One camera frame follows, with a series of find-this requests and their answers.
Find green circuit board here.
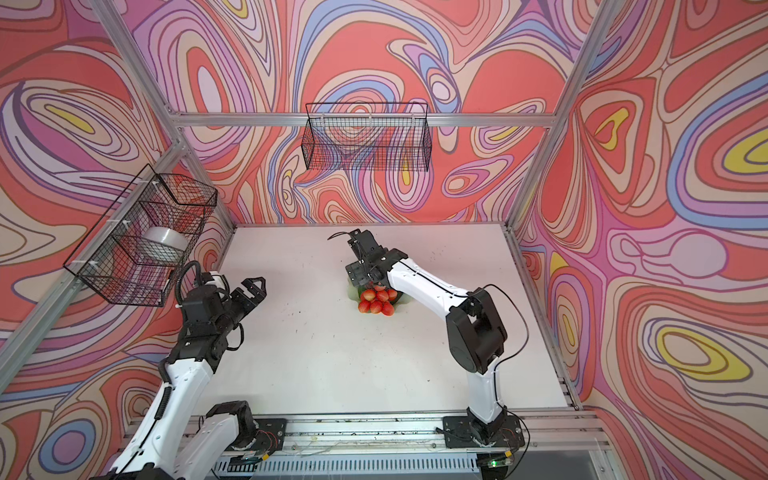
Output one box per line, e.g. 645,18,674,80
228,454,270,470

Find red grape bunch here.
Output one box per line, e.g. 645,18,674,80
356,285,402,316

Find aluminium front rail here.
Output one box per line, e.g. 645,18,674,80
274,409,610,456

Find green scalloped fruit bowl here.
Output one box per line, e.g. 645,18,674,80
346,281,415,308

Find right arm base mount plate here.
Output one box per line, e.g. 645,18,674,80
436,412,526,452

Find black wire basket left wall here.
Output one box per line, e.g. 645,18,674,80
63,165,218,307

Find black wire basket back wall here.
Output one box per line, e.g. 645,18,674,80
301,101,432,172

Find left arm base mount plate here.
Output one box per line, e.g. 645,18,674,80
228,417,288,454

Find black wire basket wall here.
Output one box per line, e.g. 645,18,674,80
301,101,432,172
63,165,218,307

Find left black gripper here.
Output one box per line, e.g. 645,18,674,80
211,275,264,338

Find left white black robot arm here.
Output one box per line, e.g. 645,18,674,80
104,261,267,479

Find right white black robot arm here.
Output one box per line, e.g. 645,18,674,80
329,229,531,452

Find silver tape roll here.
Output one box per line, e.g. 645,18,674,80
139,226,189,265

